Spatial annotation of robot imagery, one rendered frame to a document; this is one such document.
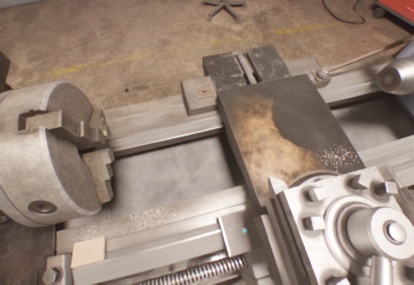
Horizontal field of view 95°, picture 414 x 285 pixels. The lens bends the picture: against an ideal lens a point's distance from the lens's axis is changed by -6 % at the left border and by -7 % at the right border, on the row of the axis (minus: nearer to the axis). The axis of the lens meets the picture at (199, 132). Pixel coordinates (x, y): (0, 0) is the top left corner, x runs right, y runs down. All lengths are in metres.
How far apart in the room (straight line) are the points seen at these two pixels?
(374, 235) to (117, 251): 0.54
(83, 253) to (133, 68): 1.74
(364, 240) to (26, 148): 0.43
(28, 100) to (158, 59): 1.85
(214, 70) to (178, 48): 1.48
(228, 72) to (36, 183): 0.66
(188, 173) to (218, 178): 0.11
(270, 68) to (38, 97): 0.72
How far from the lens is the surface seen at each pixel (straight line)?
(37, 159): 0.33
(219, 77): 0.77
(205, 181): 0.74
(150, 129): 0.69
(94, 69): 2.27
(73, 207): 0.36
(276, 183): 0.38
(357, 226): 0.33
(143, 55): 2.24
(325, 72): 0.87
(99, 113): 0.50
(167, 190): 0.73
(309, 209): 0.34
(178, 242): 0.59
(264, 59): 0.87
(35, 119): 0.36
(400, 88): 0.65
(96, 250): 0.64
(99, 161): 0.42
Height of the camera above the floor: 1.44
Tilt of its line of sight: 63 degrees down
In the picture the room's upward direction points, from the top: straight up
